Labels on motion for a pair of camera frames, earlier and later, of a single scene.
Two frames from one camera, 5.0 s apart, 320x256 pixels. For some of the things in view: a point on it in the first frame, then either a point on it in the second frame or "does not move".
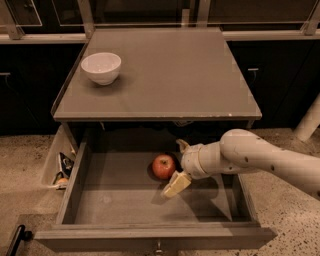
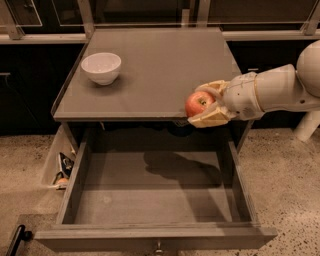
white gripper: x=190 y=161 to x=240 y=95
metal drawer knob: x=159 y=251 does not move
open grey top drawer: x=112 y=201 does not move
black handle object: x=20 y=235 does not move
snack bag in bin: x=65 y=164 does not move
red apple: x=163 y=166 to x=198 y=102
